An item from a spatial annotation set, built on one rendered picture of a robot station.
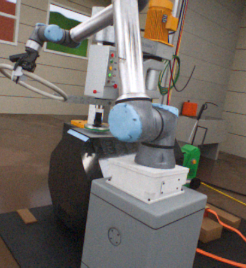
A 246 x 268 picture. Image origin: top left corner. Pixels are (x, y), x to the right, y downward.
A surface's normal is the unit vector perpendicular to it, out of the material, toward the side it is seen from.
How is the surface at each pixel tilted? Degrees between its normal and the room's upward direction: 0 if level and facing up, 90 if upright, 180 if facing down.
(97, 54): 90
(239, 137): 90
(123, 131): 92
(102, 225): 90
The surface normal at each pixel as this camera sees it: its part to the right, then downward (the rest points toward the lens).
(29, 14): 0.70, 0.22
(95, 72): -0.64, 0.04
